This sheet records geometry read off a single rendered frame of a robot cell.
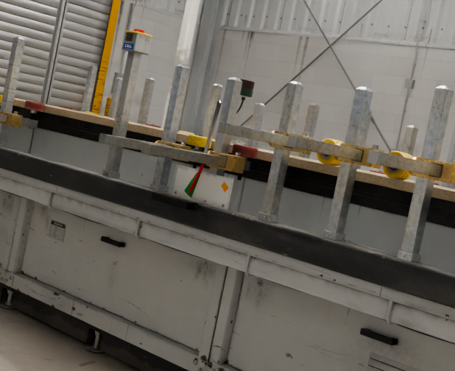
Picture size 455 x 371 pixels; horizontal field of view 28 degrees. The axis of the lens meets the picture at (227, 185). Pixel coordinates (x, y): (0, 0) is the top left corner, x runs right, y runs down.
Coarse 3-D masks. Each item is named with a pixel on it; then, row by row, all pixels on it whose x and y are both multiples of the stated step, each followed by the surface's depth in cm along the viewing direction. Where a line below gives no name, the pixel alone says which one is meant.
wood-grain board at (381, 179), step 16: (48, 112) 383; (64, 112) 375; (80, 112) 418; (128, 128) 347; (144, 128) 340; (160, 128) 407; (304, 160) 287; (336, 176) 279; (368, 176) 270; (384, 176) 285; (432, 192) 255; (448, 192) 252
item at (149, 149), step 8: (144, 144) 265; (152, 144) 264; (144, 152) 264; (152, 152) 265; (160, 152) 267; (168, 152) 269; (176, 152) 271; (184, 152) 274; (192, 152) 276; (200, 152) 280; (192, 160) 277; (200, 160) 279; (208, 160) 282; (216, 160) 284; (224, 160) 286; (248, 168) 294
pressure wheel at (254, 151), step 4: (236, 144) 292; (244, 144) 294; (236, 148) 291; (240, 148) 291; (244, 148) 290; (248, 148) 290; (252, 148) 291; (256, 148) 293; (232, 152) 293; (240, 152) 291; (244, 152) 290; (248, 152) 291; (252, 152) 291; (256, 152) 293; (244, 156) 291; (248, 156) 291; (252, 156) 291; (256, 156) 294; (240, 176) 294
